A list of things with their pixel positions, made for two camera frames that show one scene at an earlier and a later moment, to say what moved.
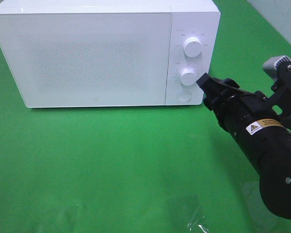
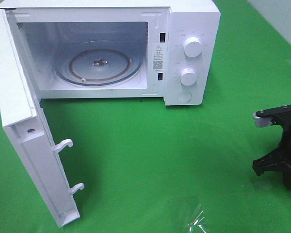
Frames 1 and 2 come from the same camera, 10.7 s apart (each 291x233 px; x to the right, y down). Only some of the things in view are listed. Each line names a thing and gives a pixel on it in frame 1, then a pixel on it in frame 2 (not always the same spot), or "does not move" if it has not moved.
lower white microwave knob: x=188 y=76 does not move
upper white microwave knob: x=192 y=46 does not move
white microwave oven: x=83 y=54 does not move
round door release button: x=184 y=96 does not move
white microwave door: x=87 y=59 -> x=24 y=122
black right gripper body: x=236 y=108 -> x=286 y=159
